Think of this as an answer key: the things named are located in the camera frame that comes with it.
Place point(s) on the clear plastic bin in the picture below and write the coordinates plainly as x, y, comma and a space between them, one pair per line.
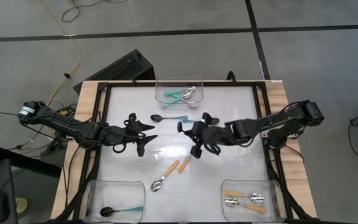
117, 193
250, 186
166, 82

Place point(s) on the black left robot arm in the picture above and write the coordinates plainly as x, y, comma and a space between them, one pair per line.
73, 129

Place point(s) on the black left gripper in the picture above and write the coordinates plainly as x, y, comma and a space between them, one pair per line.
126, 135

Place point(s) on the black vented equipment case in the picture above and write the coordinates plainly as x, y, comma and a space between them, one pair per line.
120, 68

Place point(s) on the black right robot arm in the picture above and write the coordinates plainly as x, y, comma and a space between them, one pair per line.
275, 119

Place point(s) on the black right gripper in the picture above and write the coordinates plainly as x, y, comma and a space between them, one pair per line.
210, 135

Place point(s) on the black stand leg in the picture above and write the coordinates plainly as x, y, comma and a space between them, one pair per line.
26, 161

